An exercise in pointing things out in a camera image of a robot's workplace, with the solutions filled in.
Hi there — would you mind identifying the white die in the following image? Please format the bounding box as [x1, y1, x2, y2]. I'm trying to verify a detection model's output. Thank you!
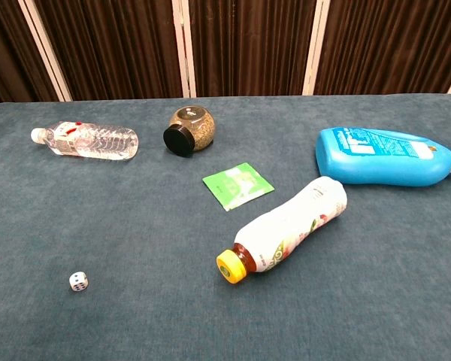
[68, 271, 89, 293]

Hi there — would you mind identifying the green sachet packet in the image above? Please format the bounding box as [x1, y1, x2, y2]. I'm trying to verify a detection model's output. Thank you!
[201, 162, 276, 212]

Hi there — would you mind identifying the round spice jar black lid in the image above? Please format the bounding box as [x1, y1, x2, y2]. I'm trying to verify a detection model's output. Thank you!
[162, 106, 216, 157]

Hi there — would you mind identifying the tea bottle yellow cap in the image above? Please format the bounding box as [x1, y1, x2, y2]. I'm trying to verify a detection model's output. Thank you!
[216, 175, 348, 284]

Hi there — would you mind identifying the blue-grey table cloth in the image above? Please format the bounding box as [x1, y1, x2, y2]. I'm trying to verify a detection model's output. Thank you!
[0, 93, 451, 361]

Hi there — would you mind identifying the clear plastic water bottle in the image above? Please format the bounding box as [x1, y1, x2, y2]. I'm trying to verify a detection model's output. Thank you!
[30, 120, 140, 162]

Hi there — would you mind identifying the brown folding screen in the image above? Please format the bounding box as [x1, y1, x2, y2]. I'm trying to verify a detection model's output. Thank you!
[0, 0, 451, 109]

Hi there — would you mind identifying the blue detergent bottle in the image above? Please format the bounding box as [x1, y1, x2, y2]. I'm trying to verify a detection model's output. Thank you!
[315, 126, 451, 188]

